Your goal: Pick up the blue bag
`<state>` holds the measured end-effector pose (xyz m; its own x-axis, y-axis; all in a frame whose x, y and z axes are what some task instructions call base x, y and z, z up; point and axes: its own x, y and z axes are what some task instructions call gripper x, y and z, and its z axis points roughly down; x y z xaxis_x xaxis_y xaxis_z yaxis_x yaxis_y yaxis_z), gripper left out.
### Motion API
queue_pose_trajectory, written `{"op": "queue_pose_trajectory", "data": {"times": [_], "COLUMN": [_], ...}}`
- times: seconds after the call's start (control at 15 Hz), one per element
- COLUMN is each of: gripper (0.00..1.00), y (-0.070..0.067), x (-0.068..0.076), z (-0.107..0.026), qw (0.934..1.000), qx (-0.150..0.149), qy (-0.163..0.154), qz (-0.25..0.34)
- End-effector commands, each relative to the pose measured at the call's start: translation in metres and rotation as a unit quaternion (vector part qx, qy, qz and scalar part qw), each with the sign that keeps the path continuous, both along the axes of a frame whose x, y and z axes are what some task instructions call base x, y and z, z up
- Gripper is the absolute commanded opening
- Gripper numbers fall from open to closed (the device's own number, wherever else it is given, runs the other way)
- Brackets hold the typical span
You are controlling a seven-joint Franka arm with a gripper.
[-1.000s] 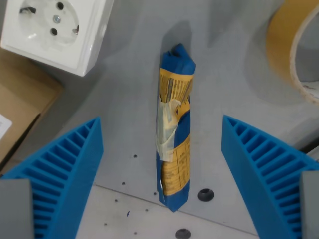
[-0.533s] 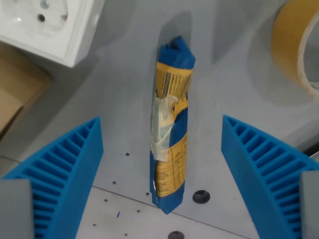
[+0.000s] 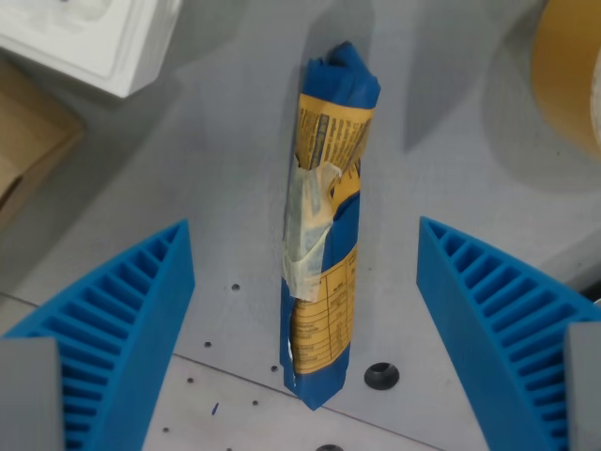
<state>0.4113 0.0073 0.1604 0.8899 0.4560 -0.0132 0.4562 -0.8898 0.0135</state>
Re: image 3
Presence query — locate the blue and yellow rolled bag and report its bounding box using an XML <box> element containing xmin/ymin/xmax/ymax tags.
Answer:
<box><xmin>278</xmin><ymin>41</ymin><xmax>382</xmax><ymax>412</ymax></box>

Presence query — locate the brown cardboard box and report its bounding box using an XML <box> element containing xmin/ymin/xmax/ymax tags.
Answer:
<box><xmin>0</xmin><ymin>57</ymin><xmax>86</xmax><ymax>232</ymax></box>

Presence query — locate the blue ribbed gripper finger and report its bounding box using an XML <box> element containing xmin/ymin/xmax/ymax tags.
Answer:
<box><xmin>0</xmin><ymin>218</ymin><xmax>196</xmax><ymax>451</ymax></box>
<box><xmin>416</xmin><ymin>215</ymin><xmax>601</xmax><ymax>451</ymax></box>

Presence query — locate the clear packing tape roll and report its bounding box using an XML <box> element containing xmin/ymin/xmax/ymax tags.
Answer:
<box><xmin>531</xmin><ymin>0</ymin><xmax>601</xmax><ymax>157</ymax></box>

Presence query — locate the white electrical wall socket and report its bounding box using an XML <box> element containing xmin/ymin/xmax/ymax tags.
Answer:
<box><xmin>0</xmin><ymin>0</ymin><xmax>184</xmax><ymax>100</ymax></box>

